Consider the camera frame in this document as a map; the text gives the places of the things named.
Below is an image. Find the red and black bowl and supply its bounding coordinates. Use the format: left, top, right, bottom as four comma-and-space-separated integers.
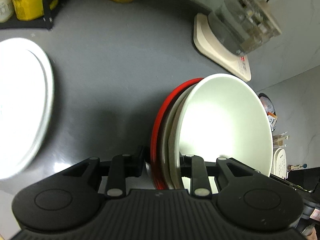
150, 77, 202, 190

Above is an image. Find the white plate Bakery print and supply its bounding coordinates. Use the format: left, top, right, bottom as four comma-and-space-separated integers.
1, 37, 55, 179

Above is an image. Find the white air fryer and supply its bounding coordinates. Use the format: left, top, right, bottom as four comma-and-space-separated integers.
271, 148, 287, 179

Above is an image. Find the brown pot with packets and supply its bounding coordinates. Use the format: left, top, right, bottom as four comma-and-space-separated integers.
258, 93, 278, 132

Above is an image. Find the cream kettle base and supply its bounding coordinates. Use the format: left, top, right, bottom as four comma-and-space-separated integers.
193, 13, 252, 82

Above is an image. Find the glass electric kettle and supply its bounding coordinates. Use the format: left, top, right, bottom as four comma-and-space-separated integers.
208, 0, 281, 56

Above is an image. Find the white cap seasoning jar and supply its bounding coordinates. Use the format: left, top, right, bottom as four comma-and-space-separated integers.
0, 0, 15, 23

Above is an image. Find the black wire shelf rack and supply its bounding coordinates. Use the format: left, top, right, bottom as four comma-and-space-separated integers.
1, 0, 59, 29

